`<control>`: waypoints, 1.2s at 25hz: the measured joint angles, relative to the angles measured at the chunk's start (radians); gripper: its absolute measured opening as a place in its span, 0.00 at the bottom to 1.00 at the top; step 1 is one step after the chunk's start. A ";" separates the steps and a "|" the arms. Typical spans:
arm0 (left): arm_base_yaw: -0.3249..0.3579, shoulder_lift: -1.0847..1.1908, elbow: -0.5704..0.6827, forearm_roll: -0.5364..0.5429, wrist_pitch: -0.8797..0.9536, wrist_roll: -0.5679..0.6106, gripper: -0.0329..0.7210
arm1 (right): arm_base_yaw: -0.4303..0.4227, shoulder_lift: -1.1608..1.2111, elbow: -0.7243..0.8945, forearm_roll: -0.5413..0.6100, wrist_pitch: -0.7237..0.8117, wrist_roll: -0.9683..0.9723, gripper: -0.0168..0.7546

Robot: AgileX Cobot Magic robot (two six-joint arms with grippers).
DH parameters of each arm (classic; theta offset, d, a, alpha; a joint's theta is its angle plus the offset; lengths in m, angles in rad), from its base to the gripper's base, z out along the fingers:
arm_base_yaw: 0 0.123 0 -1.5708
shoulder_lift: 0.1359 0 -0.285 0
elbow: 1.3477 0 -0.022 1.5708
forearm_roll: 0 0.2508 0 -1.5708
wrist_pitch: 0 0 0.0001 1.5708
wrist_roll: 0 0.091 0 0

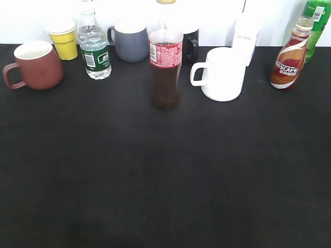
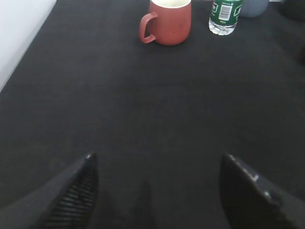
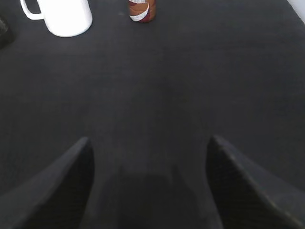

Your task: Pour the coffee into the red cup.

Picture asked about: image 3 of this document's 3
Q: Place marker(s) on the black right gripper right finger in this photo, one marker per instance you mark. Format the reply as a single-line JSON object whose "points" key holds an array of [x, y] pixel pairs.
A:
{"points": [[246, 195]]}

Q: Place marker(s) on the white ceramic mug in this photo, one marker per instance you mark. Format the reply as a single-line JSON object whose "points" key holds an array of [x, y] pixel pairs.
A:
{"points": [[63, 18]]}

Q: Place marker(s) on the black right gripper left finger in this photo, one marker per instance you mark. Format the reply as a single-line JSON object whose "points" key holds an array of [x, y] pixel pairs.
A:
{"points": [[54, 198]]}

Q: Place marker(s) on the brown Nescafe coffee bottle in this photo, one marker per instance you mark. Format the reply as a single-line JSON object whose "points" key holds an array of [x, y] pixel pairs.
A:
{"points": [[142, 11]]}

